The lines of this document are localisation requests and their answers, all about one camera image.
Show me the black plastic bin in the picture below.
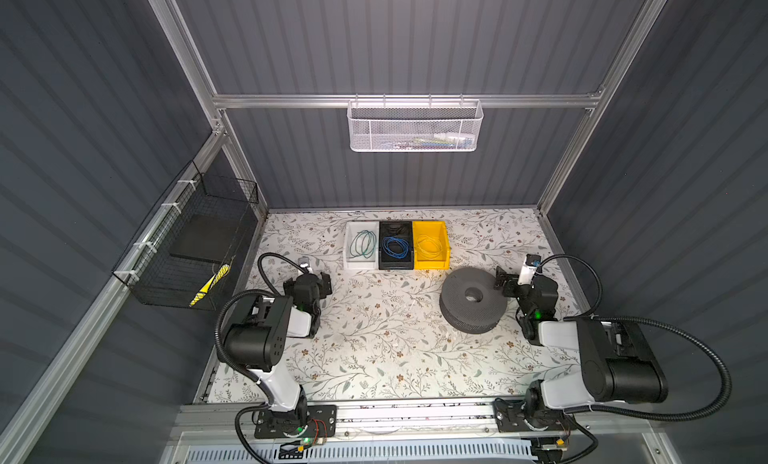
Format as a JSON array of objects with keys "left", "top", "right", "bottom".
[{"left": 379, "top": 221, "right": 414, "bottom": 270}]

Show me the right black corrugated hose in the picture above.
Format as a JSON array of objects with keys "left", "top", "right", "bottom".
[{"left": 539, "top": 253, "right": 733, "bottom": 422}]

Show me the black wire basket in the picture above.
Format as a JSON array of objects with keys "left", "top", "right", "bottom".
[{"left": 113, "top": 164, "right": 259, "bottom": 311}]

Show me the black pad in basket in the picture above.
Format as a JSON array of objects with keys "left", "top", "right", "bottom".
[{"left": 169, "top": 215, "right": 238, "bottom": 263}]

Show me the white plastic bin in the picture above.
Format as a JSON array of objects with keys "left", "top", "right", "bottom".
[{"left": 343, "top": 221, "right": 379, "bottom": 271}]

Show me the yellow black item in basket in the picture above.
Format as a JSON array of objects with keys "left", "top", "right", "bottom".
[{"left": 189, "top": 264, "right": 231, "bottom": 307}]

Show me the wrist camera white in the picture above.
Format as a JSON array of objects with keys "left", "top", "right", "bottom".
[
  {"left": 298, "top": 256, "right": 313, "bottom": 273},
  {"left": 517, "top": 254, "right": 542, "bottom": 286}
]

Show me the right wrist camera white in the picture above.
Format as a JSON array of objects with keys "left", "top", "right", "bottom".
[{"left": 517, "top": 254, "right": 542, "bottom": 286}]

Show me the green cable coil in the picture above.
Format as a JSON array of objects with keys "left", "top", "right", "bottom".
[{"left": 350, "top": 229, "right": 378, "bottom": 261}]

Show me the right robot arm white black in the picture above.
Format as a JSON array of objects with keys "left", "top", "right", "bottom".
[{"left": 493, "top": 265, "right": 668, "bottom": 432}]

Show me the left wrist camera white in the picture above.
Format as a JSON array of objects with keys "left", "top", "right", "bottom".
[{"left": 298, "top": 256, "right": 313, "bottom": 273}]

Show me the yellow plastic bin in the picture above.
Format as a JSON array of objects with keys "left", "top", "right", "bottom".
[{"left": 412, "top": 221, "right": 451, "bottom": 270}]

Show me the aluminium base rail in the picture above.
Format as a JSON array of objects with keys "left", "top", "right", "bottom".
[{"left": 166, "top": 397, "right": 665, "bottom": 452}]

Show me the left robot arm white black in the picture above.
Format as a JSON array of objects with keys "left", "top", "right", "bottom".
[{"left": 214, "top": 273, "right": 337, "bottom": 447}]

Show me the white vented strip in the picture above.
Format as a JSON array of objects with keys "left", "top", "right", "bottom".
[{"left": 179, "top": 438, "right": 538, "bottom": 464}]

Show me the grey perforated spool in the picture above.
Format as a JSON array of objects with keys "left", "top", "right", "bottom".
[{"left": 439, "top": 267, "right": 508, "bottom": 335}]

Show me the white wire mesh basket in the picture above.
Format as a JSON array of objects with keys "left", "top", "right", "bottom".
[{"left": 346, "top": 99, "right": 484, "bottom": 153}]

